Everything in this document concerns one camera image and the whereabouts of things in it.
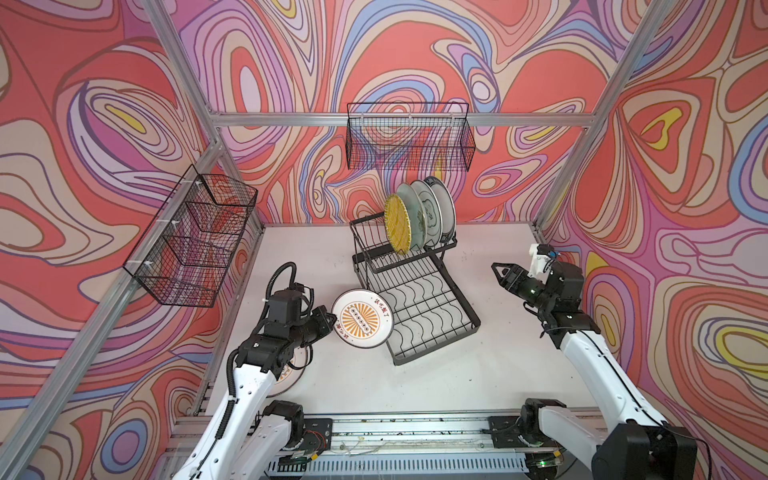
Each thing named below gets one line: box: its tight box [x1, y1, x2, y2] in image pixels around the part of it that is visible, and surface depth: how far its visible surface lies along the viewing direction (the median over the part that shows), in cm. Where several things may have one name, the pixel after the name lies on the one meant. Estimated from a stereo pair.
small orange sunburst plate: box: [332, 288, 394, 349], surface depth 81 cm
